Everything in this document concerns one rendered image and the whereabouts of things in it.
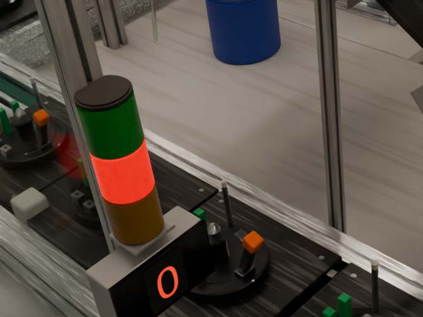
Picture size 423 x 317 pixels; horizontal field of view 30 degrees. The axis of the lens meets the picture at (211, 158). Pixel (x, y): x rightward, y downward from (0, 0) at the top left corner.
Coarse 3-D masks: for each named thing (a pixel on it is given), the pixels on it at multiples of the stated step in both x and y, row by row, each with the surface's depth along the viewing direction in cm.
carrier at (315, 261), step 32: (224, 192) 110; (224, 224) 114; (256, 224) 116; (224, 256) 108; (256, 256) 109; (288, 256) 110; (320, 256) 109; (224, 288) 104; (256, 288) 106; (288, 288) 105
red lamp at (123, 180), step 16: (144, 144) 69; (96, 160) 68; (112, 160) 67; (128, 160) 68; (144, 160) 69; (96, 176) 70; (112, 176) 68; (128, 176) 68; (144, 176) 70; (112, 192) 70; (128, 192) 69; (144, 192) 70
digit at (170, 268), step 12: (180, 252) 77; (156, 264) 75; (168, 264) 76; (180, 264) 77; (144, 276) 74; (156, 276) 75; (168, 276) 77; (180, 276) 78; (156, 288) 76; (168, 288) 77; (180, 288) 79; (156, 300) 77; (168, 300) 78; (156, 312) 77
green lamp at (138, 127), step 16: (80, 112) 65; (96, 112) 64; (112, 112) 64; (128, 112) 65; (96, 128) 65; (112, 128) 65; (128, 128) 66; (96, 144) 67; (112, 144) 66; (128, 144) 67
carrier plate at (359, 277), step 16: (352, 272) 106; (368, 272) 106; (336, 288) 104; (352, 288) 104; (368, 288) 104; (384, 288) 103; (304, 304) 103; (320, 304) 102; (336, 304) 102; (352, 304) 102; (368, 304) 101; (384, 304) 101; (400, 304) 101; (416, 304) 100
